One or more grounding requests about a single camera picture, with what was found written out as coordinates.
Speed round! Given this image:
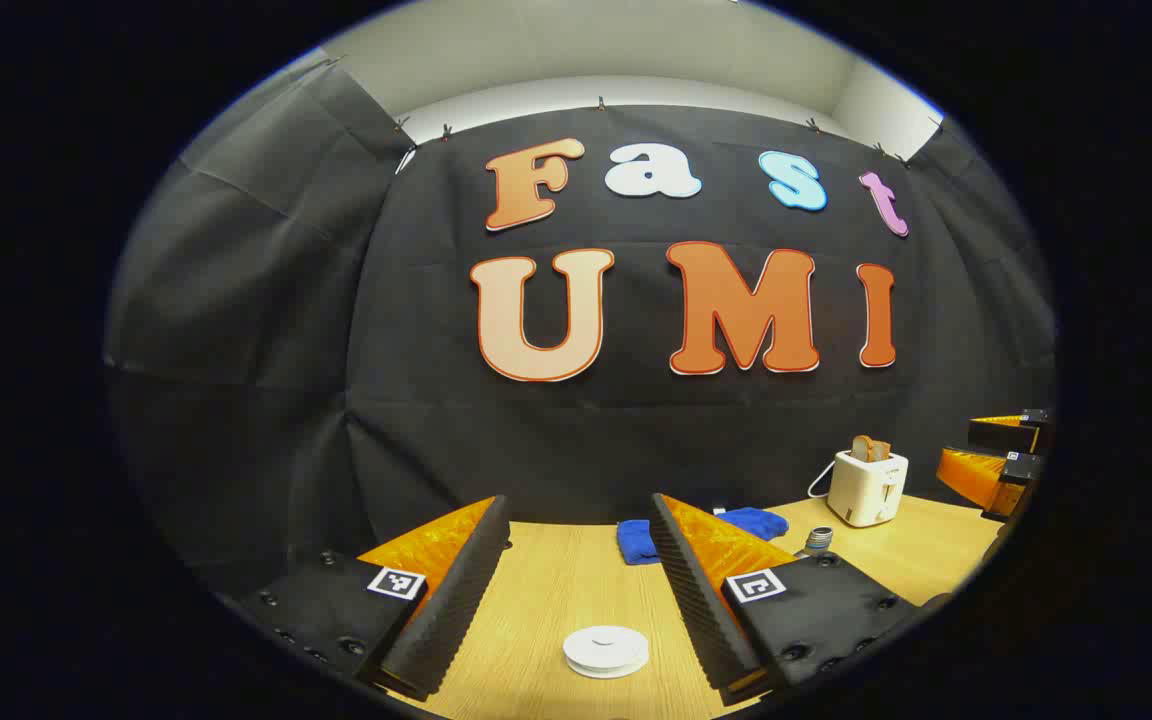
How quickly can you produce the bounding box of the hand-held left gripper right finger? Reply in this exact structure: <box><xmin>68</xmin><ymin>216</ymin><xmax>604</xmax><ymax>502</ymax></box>
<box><xmin>648</xmin><ymin>492</ymin><xmax>922</xmax><ymax>706</ymax></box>

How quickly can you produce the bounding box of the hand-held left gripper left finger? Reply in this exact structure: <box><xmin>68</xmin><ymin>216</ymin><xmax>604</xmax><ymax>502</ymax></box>
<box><xmin>236</xmin><ymin>495</ymin><xmax>512</xmax><ymax>701</ymax></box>

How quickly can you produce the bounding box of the white teacup lid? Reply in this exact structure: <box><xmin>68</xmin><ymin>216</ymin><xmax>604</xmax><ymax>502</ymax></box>
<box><xmin>564</xmin><ymin>625</ymin><xmax>650</xmax><ymax>669</ymax></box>

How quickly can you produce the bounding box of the blue towel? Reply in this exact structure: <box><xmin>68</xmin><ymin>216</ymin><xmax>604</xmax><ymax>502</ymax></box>
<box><xmin>617</xmin><ymin>507</ymin><xmax>790</xmax><ymax>567</ymax></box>

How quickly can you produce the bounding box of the white toaster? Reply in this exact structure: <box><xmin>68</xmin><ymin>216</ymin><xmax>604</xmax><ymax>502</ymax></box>
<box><xmin>826</xmin><ymin>450</ymin><xmax>910</xmax><ymax>528</ymax></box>

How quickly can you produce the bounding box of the black backdrop cloth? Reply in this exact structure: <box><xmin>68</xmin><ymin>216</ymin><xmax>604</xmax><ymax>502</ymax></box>
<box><xmin>104</xmin><ymin>55</ymin><xmax>1057</xmax><ymax>601</ymax></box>

